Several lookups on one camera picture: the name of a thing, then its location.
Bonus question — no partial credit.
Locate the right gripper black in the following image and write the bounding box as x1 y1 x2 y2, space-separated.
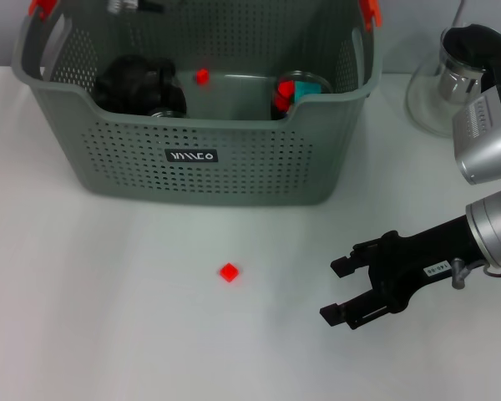
318 214 486 332

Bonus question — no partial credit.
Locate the teal square toy plate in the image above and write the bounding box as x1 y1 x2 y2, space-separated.
293 81 321 102

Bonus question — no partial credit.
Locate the bright red toy brick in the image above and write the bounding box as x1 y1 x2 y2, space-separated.
274 81 296 113

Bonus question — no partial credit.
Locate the grey-green perforated storage bin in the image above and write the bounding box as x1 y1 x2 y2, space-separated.
10 0 383 208

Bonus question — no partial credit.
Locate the small red square brick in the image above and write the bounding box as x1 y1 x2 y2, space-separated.
219 261 240 284

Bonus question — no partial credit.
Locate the right gripper silver plug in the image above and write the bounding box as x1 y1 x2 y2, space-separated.
450 257 484 291

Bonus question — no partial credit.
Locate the glass coffee pot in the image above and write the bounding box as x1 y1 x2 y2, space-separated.
405 23 501 137

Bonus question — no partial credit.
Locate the black clay teapot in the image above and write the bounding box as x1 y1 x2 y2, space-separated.
92 53 155 114

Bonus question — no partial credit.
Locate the orange bin handle clip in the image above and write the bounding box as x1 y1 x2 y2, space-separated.
358 0 381 33
28 0 59 20

